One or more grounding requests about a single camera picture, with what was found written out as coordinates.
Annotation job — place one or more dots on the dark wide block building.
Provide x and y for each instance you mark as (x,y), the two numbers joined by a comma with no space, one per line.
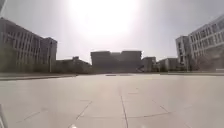
(115,61)

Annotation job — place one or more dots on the small grey building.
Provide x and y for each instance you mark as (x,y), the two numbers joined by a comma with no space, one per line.
(148,63)

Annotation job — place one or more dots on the low dark building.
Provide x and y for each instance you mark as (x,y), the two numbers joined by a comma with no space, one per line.
(71,65)

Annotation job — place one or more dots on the pale low building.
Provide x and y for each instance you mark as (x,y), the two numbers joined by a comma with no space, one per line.
(168,64)

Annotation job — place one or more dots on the large grey multi-storey building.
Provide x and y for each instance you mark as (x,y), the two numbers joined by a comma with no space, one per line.
(23,46)

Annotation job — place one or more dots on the white multi-storey building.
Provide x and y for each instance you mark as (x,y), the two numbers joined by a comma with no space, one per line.
(203,46)

